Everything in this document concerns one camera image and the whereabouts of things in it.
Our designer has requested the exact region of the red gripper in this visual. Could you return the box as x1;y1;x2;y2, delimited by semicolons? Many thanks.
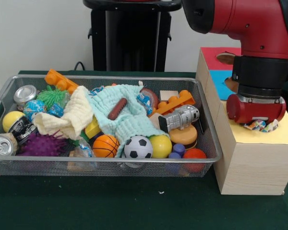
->
226;93;287;125

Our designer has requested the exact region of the mint green cloth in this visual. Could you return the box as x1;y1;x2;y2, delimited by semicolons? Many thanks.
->
86;84;170;158

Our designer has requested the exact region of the red ball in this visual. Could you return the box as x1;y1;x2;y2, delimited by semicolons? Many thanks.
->
183;148;207;172

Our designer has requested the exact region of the wooden box with three holes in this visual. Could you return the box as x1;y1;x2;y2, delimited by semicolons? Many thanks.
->
195;46;288;196

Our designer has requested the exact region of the purple spiky ball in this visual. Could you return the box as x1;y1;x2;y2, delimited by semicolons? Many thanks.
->
20;130;68;157

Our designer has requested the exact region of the silver mesh bin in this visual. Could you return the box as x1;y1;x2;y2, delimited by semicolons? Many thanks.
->
0;74;223;178

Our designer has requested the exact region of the black cable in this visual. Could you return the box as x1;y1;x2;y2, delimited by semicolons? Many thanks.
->
73;61;87;71

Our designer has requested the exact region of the small orange basketball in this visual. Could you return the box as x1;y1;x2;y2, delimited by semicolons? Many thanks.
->
92;134;120;158

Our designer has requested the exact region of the brown toy sausage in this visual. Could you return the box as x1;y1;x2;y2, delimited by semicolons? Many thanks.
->
107;97;128;120

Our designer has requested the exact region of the black and white soccer ball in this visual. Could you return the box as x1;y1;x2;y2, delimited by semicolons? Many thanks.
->
124;135;154;159

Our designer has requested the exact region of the silver toy robot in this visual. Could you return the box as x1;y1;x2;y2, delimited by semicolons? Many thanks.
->
158;104;200;133

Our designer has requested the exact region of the colourful patterned cloth scrunchie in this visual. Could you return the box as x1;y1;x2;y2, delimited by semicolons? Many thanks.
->
243;118;279;132

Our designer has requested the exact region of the yellow ball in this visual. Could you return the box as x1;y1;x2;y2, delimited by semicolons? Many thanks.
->
149;134;173;158

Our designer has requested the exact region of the cream cloth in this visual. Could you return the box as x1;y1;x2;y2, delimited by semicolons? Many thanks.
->
33;85;94;140

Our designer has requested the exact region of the long orange toy brick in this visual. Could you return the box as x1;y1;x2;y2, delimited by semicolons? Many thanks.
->
44;69;79;94

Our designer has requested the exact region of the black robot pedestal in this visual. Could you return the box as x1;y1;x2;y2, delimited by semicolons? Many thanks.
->
83;0;184;72

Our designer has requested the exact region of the dark green table cloth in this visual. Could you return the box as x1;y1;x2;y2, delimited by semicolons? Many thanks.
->
0;69;288;230

